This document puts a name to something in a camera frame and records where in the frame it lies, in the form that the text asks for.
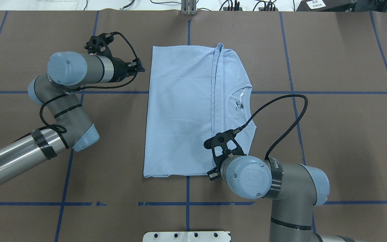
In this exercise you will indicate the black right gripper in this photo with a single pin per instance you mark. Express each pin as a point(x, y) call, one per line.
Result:
point(212, 175)

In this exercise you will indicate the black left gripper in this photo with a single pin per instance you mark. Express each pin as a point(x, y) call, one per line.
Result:
point(121, 68)

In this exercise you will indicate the light blue t-shirt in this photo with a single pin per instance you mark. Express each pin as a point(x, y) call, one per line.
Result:
point(194, 93)

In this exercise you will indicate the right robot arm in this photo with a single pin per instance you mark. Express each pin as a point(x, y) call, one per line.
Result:
point(295, 190)

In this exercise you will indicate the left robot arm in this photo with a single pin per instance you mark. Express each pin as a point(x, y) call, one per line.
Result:
point(66, 123)

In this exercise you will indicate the black power strip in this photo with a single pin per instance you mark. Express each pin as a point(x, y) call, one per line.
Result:
point(268, 6)
point(231, 6)

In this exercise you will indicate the black box with label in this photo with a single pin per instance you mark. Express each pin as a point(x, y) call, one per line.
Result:
point(326, 6)

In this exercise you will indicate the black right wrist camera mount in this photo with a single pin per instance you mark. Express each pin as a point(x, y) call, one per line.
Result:
point(221, 140)

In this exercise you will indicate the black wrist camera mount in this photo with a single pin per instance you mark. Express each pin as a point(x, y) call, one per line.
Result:
point(99, 45)
point(221, 140)

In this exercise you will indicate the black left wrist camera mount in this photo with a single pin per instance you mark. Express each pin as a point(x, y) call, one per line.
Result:
point(99, 45)

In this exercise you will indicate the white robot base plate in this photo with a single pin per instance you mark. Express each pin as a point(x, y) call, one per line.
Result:
point(188, 236)

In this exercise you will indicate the grey aluminium frame post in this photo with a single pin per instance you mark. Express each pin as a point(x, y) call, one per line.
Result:
point(189, 7)

